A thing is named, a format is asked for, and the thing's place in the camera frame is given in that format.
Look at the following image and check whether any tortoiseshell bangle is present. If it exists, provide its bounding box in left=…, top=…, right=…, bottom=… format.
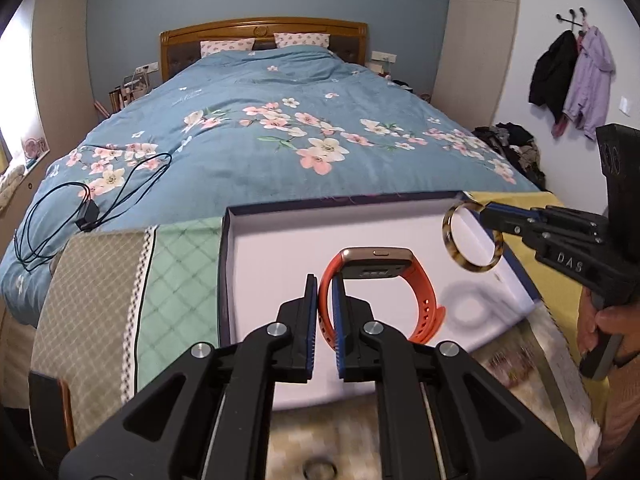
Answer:
left=442, top=200, right=506, bottom=273

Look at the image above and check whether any orange smart watch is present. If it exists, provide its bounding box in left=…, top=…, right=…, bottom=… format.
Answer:
left=318, top=247, right=446, bottom=348

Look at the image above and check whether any right hand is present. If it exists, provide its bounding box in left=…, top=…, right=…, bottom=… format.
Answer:
left=577, top=287, right=640, bottom=363

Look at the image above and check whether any purple jacket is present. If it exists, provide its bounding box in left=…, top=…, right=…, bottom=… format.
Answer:
left=551, top=26, right=615, bottom=141

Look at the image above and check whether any dark clothes pile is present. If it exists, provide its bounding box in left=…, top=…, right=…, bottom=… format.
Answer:
left=473, top=122, right=547, bottom=191

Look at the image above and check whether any black jacket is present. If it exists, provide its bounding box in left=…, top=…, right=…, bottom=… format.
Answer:
left=528, top=30, right=578, bottom=124

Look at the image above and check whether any dark blue shallow box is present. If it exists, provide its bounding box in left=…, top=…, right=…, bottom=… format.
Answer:
left=218, top=192, right=542, bottom=410

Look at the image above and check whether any blue floral duvet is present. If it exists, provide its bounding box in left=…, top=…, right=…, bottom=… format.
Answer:
left=1, top=46, right=533, bottom=326

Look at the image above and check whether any right floral pillow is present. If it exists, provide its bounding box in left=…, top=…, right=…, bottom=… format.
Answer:
left=273, top=32, right=331, bottom=49

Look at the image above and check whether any floral pillow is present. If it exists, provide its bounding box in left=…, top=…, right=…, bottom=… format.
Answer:
left=273, top=32, right=331, bottom=49
left=200, top=38, right=255, bottom=58

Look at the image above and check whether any left floral pillow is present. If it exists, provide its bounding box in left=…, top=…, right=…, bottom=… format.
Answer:
left=200, top=38, right=255, bottom=58

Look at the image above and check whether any wooden bed headboard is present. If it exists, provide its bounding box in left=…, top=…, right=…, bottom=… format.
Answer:
left=160, top=16, right=369, bottom=82

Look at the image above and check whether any black wall coat hook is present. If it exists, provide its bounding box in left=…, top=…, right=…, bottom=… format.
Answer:
left=555, top=6, right=589, bottom=30

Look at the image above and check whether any black charging cable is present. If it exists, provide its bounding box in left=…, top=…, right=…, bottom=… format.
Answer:
left=12, top=150, right=175, bottom=273

